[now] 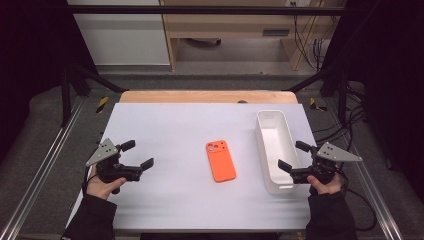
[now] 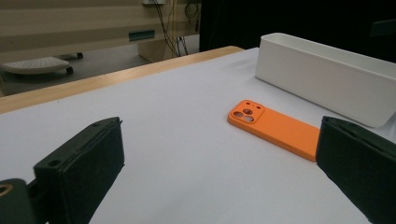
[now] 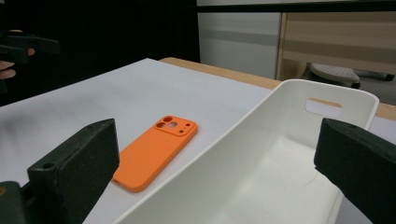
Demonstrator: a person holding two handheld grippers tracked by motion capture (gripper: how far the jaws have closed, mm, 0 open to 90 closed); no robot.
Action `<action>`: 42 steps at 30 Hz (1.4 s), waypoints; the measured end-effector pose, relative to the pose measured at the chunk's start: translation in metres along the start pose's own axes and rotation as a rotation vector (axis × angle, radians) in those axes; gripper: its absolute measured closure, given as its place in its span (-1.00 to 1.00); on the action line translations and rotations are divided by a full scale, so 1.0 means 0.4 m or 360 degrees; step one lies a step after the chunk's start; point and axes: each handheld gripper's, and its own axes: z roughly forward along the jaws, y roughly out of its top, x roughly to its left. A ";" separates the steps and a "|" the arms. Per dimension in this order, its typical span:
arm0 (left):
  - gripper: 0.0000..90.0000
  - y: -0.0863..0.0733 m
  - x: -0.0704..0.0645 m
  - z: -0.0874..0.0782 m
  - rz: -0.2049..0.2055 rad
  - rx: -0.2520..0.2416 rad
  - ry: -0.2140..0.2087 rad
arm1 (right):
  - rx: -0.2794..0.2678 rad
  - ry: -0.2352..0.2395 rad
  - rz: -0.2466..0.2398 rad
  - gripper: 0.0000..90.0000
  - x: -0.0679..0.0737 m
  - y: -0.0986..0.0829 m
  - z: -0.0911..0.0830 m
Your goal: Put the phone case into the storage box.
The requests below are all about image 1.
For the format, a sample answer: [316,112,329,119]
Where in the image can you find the light wooden desk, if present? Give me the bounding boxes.
[159,0,338,72]

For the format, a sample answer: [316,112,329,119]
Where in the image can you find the black floor cables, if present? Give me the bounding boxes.
[312,82,368,152]

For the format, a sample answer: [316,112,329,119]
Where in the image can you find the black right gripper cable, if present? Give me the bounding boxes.
[334,165,379,233]

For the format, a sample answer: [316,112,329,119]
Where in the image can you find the person's left hand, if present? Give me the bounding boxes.
[85,164,128,201]

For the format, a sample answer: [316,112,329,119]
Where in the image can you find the black horizontal frame bar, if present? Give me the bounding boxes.
[66,4,348,16]

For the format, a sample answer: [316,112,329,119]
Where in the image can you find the black frame strut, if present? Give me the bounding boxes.
[61,62,128,128]
[282,64,350,127]

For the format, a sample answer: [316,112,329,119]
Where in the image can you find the white table cover sheet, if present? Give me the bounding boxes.
[65,102,334,232]

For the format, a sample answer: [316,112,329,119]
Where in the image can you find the black curtain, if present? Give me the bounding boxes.
[322,0,424,201]
[0,0,98,161]

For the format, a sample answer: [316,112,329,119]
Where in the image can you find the white plastic storage bin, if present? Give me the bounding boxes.
[254,109,303,196]

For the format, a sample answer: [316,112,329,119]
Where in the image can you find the aluminium floor rail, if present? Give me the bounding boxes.
[0,95,85,240]
[323,99,405,240]

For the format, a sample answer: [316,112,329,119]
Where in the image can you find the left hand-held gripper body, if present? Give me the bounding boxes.
[85,138,143,195]

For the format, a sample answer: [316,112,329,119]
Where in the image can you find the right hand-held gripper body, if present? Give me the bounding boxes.
[290,141,364,185]

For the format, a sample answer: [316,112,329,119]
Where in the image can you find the person's right hand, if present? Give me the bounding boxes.
[306,172,343,196]

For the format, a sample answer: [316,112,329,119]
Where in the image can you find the white cabinet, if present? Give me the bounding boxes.
[66,0,171,66]

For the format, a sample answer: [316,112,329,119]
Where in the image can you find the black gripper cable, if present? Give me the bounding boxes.
[81,165,98,198]
[334,165,379,233]

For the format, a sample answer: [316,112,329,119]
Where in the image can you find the orange phone case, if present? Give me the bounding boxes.
[205,139,238,184]

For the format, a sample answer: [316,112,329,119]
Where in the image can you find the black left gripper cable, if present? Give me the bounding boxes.
[81,165,98,198]

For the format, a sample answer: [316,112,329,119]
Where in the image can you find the yellow black tape marker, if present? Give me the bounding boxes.
[309,97,328,113]
[95,96,110,115]

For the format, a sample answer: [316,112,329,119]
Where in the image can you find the hanging desk cables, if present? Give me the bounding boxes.
[292,2,332,72]

